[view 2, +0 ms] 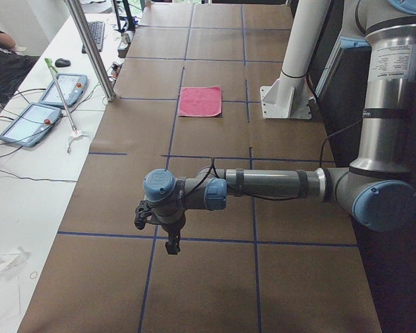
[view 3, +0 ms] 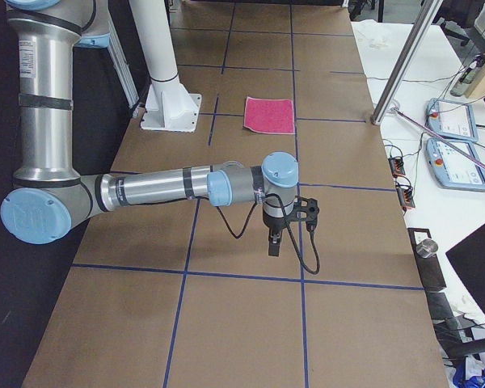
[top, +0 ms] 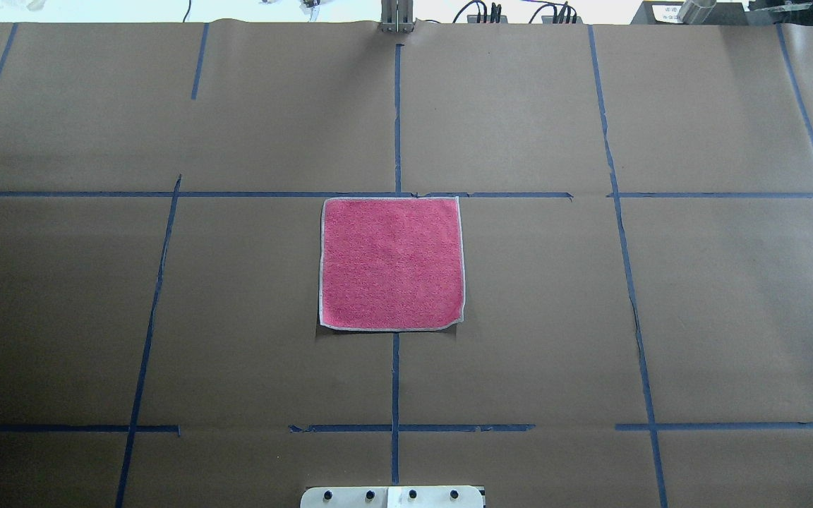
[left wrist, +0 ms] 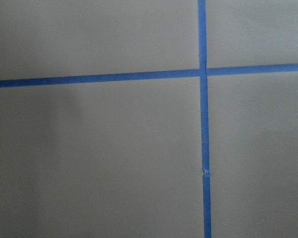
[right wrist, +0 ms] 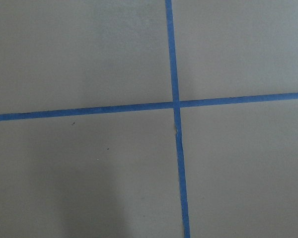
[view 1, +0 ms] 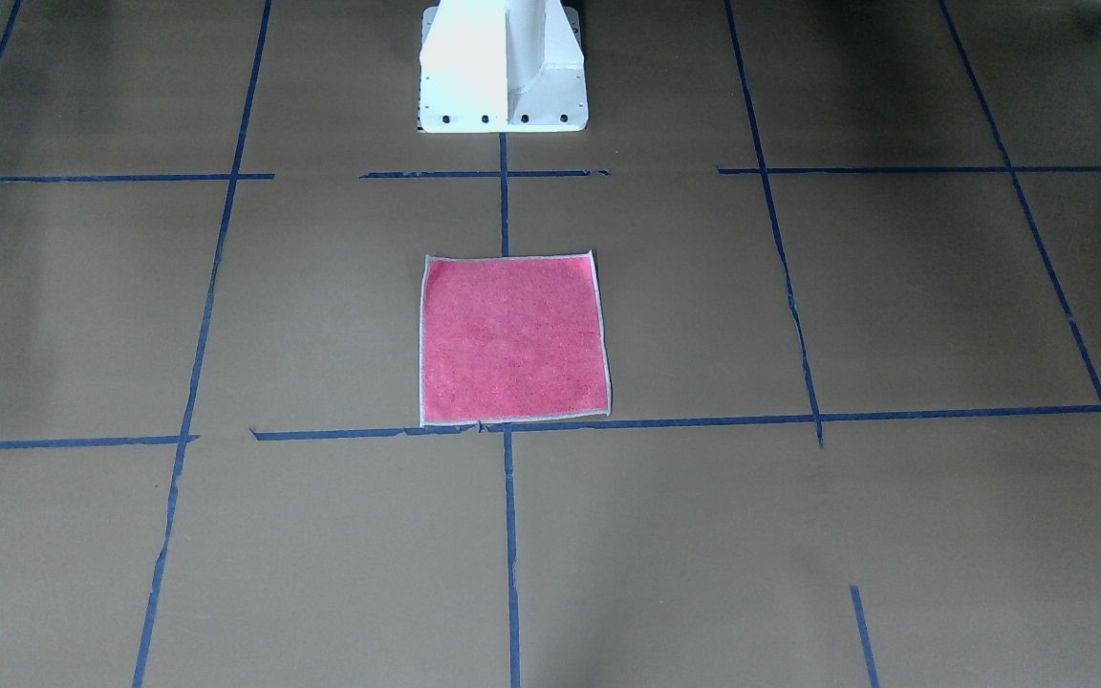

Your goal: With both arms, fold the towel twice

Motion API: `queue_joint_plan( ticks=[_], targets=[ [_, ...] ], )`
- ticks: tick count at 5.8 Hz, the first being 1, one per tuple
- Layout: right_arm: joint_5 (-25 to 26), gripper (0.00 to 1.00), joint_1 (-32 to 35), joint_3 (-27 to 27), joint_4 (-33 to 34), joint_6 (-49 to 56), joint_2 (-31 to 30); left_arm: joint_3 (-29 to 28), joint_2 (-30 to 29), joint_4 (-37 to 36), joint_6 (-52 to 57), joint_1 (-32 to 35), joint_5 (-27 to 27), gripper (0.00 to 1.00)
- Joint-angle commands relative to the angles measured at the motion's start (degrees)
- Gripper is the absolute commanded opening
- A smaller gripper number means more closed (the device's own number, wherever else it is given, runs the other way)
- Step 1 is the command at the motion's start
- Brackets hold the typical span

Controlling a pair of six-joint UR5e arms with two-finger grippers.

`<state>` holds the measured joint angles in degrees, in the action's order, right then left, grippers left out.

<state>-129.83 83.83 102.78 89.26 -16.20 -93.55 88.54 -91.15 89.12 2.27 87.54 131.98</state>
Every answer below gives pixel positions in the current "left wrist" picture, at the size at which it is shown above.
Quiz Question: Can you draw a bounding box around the brown paper table cover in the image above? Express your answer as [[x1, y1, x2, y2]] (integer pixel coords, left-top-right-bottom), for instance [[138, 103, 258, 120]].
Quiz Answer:
[[0, 0, 298, 238]]

